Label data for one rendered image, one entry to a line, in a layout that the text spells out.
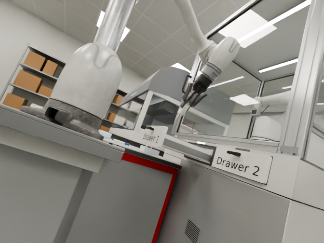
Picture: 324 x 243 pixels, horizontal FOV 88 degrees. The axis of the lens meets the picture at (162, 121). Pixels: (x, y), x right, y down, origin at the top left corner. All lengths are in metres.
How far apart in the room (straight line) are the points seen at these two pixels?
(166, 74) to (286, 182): 1.53
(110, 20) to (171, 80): 1.23
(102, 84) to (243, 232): 0.74
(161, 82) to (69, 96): 1.48
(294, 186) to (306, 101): 0.31
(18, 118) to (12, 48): 4.95
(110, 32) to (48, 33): 4.63
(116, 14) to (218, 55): 0.49
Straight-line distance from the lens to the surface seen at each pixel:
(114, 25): 0.85
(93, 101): 0.50
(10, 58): 5.29
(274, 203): 0.77
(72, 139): 0.37
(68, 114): 0.48
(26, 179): 0.50
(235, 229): 0.87
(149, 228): 1.25
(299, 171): 0.76
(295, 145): 0.78
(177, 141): 0.88
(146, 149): 1.20
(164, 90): 1.89
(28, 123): 0.40
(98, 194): 1.08
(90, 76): 0.51
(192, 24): 0.97
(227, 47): 0.91
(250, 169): 0.82
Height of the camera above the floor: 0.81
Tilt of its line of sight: 9 degrees up
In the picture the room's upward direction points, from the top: 19 degrees clockwise
